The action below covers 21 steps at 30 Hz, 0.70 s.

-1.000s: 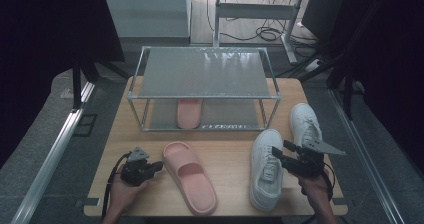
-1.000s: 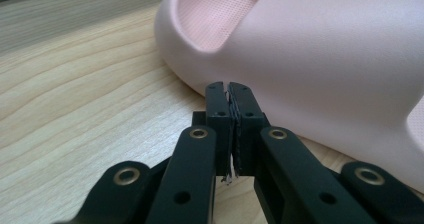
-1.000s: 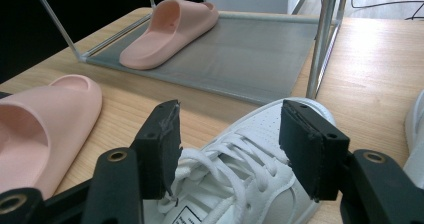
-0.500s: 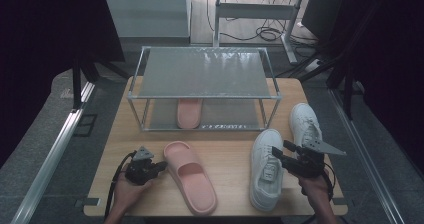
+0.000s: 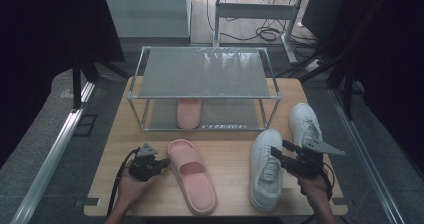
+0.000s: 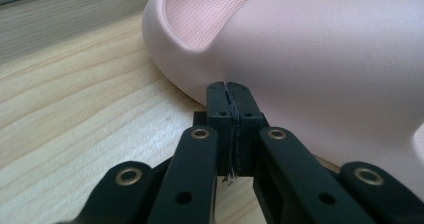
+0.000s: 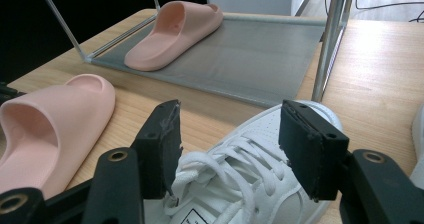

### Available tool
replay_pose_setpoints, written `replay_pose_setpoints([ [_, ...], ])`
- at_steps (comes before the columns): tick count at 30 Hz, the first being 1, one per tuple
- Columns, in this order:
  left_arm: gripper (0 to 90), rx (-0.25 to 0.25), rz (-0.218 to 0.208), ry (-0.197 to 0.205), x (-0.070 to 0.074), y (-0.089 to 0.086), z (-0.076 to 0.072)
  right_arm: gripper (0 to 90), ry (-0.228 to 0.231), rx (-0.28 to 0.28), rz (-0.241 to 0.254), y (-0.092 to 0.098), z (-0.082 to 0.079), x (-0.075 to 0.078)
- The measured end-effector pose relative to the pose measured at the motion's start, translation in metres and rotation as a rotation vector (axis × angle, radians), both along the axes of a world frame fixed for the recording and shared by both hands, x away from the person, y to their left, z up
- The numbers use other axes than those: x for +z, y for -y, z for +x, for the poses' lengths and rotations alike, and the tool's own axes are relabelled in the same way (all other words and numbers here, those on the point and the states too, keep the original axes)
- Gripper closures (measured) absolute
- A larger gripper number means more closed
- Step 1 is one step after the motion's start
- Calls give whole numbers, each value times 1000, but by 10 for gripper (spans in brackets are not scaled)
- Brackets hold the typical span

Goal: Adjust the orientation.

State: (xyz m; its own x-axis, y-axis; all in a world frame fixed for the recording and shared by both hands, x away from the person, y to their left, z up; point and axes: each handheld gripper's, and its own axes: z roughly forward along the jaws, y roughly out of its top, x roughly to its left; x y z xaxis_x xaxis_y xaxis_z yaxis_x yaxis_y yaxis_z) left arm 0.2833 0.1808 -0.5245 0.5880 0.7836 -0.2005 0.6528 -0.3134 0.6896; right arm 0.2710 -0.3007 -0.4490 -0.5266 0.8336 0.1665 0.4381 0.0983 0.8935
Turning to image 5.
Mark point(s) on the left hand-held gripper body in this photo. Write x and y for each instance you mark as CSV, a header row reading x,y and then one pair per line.
x,y
141,169

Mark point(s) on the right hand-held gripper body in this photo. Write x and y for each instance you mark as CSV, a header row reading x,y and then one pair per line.
x,y
306,165

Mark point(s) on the white sneaker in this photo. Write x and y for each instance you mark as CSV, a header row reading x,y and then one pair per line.
x,y
301,117
263,190

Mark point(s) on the pink slipper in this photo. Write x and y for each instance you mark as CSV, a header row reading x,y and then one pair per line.
x,y
189,114
196,187

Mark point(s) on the two-tier metal shoe rack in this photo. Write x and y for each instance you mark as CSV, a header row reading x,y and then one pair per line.
x,y
203,74

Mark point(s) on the person's left hand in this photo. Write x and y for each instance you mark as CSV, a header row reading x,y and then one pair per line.
x,y
130,190

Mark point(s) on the person's right hand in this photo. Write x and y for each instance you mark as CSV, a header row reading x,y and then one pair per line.
x,y
315,189

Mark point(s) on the black metal stand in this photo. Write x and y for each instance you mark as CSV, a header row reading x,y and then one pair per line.
x,y
348,94
76,84

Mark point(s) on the dark curtain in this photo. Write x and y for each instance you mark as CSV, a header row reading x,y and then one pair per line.
x,y
40,34
396,50

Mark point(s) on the white cabinet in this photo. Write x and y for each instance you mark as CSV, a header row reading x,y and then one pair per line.
x,y
146,12

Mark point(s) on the aluminium rail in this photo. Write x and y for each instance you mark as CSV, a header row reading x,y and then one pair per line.
x,y
366,157
50,164

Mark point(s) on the white desk frame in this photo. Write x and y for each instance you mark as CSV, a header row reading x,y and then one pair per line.
x,y
256,11

